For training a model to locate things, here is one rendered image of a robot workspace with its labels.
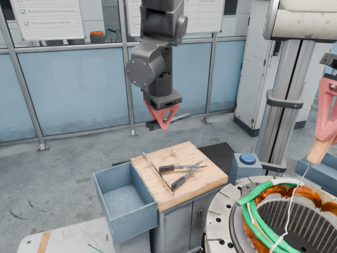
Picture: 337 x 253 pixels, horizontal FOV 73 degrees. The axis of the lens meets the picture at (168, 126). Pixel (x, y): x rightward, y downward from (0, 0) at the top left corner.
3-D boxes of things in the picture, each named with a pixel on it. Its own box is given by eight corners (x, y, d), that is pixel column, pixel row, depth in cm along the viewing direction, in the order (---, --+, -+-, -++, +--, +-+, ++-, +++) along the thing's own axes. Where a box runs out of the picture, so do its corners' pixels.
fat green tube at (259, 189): (238, 212, 40) (240, 204, 39) (226, 196, 43) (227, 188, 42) (303, 191, 44) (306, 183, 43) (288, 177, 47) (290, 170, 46)
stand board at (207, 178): (159, 212, 52) (159, 205, 51) (130, 165, 66) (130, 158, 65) (227, 182, 60) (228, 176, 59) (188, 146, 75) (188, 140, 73)
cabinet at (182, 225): (161, 274, 65) (160, 211, 52) (137, 224, 79) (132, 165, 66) (216, 244, 73) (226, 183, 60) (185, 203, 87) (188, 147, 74)
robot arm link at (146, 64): (189, 14, 44) (148, 5, 46) (168, 25, 35) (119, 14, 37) (180, 72, 51) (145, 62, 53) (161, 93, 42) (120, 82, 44)
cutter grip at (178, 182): (173, 190, 53) (173, 185, 52) (170, 188, 53) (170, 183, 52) (185, 182, 55) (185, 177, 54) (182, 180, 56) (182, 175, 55)
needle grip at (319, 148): (317, 165, 31) (341, 125, 29) (304, 158, 32) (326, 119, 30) (319, 164, 32) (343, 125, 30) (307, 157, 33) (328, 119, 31)
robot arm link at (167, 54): (176, 38, 49) (151, 36, 50) (164, 47, 43) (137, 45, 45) (175, 70, 53) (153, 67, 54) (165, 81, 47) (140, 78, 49)
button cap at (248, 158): (256, 163, 68) (256, 160, 68) (242, 163, 68) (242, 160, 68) (252, 155, 72) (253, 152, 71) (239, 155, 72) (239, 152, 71)
